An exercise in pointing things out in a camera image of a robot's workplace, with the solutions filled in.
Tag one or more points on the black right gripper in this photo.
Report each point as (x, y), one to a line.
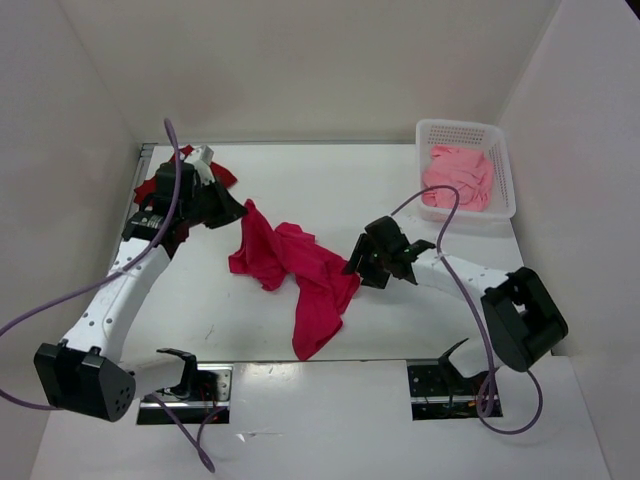
(365, 246)

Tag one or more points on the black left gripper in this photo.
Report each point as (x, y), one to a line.
(230, 209)

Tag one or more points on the magenta t shirt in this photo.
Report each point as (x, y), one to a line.
(270, 254)

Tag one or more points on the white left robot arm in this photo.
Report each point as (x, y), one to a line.
(84, 372)

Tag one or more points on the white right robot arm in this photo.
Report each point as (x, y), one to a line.
(520, 319)

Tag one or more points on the dark red folded t shirt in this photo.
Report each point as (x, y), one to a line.
(143, 193)

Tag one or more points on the light pink t shirt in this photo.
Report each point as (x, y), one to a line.
(466, 170)

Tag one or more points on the white plastic basket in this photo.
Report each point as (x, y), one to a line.
(488, 138)

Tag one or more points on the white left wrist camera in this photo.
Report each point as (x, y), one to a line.
(200, 156)

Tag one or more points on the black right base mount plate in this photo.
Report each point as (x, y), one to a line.
(436, 395)

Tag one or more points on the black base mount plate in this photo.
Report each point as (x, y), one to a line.
(210, 393)
(436, 395)

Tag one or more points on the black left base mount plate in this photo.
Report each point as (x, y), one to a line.
(210, 393)

